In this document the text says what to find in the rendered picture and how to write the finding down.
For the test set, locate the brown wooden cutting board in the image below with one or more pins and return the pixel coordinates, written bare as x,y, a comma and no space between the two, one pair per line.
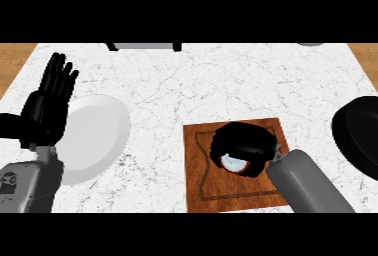
231,186

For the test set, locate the grey appliance with black legs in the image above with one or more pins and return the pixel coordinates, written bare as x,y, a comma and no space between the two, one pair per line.
144,46

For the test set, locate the black pot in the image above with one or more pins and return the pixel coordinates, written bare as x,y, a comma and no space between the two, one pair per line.
358,133

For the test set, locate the white plate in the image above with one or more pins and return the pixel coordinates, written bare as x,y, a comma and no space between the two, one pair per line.
97,138

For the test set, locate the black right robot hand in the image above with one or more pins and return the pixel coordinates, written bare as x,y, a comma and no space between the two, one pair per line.
244,141

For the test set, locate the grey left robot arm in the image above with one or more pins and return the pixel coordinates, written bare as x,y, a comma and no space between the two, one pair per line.
27,181

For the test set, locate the grey rounded object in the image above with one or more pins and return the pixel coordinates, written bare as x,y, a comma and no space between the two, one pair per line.
311,44

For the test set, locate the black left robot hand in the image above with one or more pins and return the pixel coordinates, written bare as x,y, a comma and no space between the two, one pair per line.
46,110

